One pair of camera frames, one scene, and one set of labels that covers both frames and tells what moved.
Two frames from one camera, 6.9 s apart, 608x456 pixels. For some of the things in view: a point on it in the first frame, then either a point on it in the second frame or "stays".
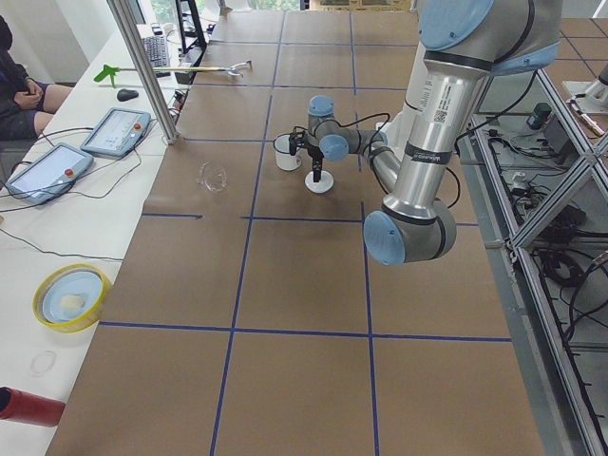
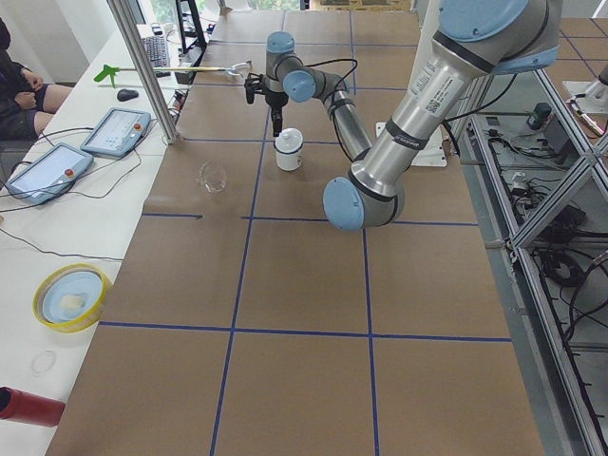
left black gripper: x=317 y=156 → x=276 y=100
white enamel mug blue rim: x=284 y=159 stays
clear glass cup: x=212 y=177 stays
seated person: x=26 y=106 stays
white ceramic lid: x=323 y=186 → x=290 y=140
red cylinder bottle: x=25 y=407 stays
